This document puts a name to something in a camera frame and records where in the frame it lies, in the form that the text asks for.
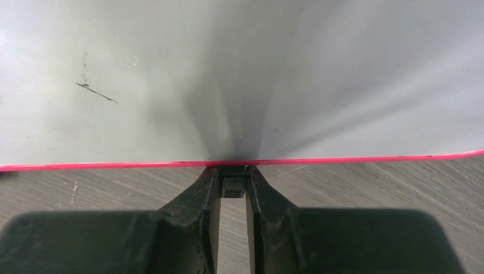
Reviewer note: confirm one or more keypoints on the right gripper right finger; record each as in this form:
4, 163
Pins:
285, 238

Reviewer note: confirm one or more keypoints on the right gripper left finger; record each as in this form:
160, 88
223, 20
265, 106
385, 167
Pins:
180, 237

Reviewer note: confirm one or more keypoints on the pink framed whiteboard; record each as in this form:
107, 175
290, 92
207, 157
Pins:
113, 84

